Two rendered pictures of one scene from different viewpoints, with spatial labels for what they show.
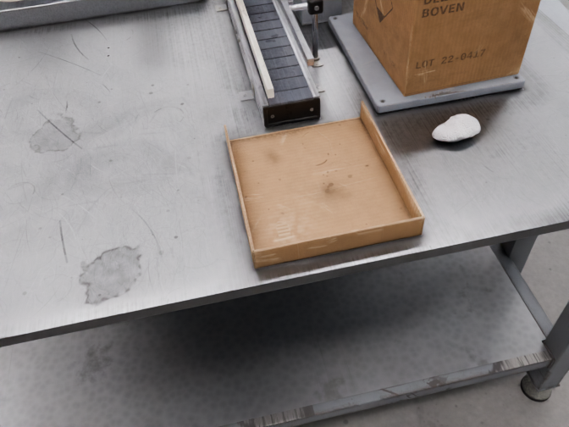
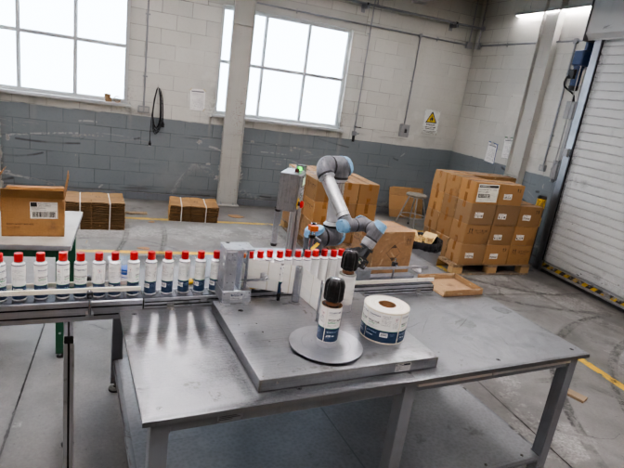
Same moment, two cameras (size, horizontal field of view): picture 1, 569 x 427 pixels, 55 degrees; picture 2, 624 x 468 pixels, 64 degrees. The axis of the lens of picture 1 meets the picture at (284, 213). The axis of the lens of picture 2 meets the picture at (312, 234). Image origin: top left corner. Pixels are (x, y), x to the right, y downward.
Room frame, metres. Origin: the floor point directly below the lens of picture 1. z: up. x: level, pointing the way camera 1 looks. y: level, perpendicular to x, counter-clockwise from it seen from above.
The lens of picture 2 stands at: (2.43, 2.45, 1.87)
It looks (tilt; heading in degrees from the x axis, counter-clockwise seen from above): 16 degrees down; 252
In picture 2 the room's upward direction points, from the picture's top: 8 degrees clockwise
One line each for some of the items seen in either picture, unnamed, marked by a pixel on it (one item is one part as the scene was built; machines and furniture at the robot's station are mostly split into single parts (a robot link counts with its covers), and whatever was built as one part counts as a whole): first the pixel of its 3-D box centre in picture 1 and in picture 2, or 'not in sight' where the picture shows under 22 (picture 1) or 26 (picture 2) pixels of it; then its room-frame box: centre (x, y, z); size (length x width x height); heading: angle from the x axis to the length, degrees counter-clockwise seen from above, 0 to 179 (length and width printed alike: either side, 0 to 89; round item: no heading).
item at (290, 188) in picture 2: not in sight; (292, 189); (1.76, 0.03, 1.38); 0.17 x 0.10 x 0.19; 64
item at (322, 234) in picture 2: not in sight; (314, 237); (1.51, -0.24, 1.05); 0.13 x 0.12 x 0.14; 21
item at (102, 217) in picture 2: not in sight; (95, 210); (3.07, -3.81, 0.16); 0.65 x 0.54 x 0.32; 7
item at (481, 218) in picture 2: not in sight; (480, 221); (-1.58, -2.87, 0.57); 1.20 x 0.85 x 1.14; 5
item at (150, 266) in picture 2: not in sight; (150, 272); (2.42, 0.22, 0.98); 0.05 x 0.05 x 0.20
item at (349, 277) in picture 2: not in sight; (346, 279); (1.52, 0.36, 1.03); 0.09 x 0.09 x 0.30
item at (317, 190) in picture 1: (314, 175); (449, 284); (0.65, -0.06, 0.85); 0.30 x 0.26 x 0.04; 9
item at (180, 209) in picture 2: not in sight; (192, 209); (1.89, -4.36, 0.11); 0.65 x 0.54 x 0.22; 0
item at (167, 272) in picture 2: not in sight; (167, 272); (2.34, 0.21, 0.98); 0.05 x 0.05 x 0.20
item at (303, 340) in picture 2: not in sight; (325, 344); (1.72, 0.72, 0.89); 0.31 x 0.31 x 0.01
